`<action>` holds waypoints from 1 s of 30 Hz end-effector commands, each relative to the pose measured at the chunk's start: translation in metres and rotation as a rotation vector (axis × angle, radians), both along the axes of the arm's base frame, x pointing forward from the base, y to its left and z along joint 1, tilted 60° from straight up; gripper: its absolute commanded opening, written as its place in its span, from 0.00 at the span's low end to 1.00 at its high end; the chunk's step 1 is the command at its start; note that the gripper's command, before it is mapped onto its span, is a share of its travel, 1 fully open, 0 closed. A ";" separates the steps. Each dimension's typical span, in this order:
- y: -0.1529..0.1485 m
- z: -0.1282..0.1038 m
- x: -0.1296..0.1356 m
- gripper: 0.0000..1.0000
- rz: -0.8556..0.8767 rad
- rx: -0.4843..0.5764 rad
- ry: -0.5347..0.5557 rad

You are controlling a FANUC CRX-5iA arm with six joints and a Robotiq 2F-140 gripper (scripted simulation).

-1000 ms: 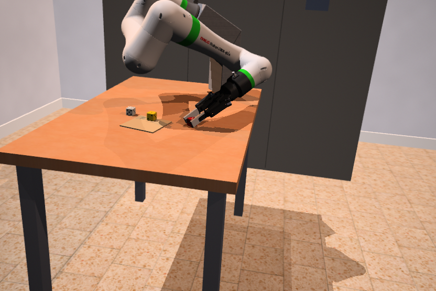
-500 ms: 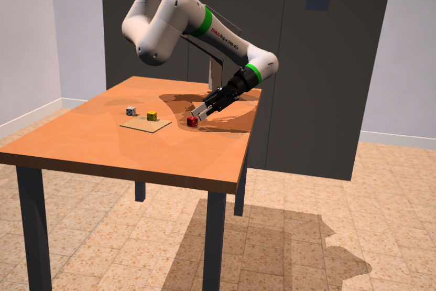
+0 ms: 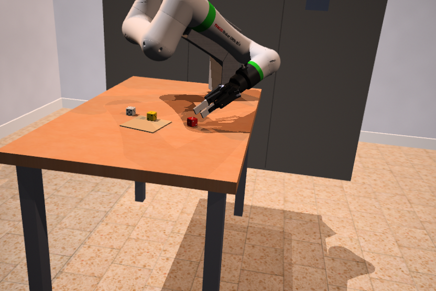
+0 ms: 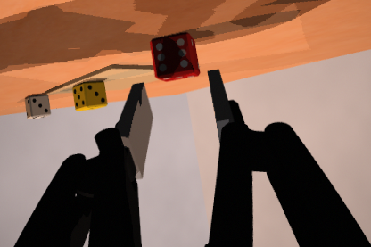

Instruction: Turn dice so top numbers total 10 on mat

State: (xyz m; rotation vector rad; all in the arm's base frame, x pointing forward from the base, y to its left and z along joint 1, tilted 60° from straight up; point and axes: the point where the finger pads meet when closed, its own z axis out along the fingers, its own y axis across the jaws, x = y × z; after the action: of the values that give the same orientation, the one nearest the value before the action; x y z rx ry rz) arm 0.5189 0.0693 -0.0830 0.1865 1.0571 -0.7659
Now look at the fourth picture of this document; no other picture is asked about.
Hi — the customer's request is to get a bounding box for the dark red die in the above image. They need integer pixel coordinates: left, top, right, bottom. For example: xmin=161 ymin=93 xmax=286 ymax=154
xmin=150 ymin=32 xmax=201 ymax=82

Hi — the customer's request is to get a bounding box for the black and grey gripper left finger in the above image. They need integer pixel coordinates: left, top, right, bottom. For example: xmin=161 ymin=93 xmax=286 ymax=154
xmin=14 ymin=82 xmax=153 ymax=247

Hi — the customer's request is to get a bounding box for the yellow die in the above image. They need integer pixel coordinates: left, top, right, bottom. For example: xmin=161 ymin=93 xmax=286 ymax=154
xmin=72 ymin=81 xmax=108 ymax=111

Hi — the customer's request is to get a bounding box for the white die with black pips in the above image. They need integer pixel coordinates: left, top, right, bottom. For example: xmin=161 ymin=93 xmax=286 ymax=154
xmin=25 ymin=95 xmax=51 ymax=119

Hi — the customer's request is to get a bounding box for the tan flat mat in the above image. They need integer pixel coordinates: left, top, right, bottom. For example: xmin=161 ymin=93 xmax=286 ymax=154
xmin=45 ymin=65 xmax=158 ymax=95

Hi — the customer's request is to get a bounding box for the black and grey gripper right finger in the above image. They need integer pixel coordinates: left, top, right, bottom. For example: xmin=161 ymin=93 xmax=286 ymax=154
xmin=204 ymin=69 xmax=371 ymax=247

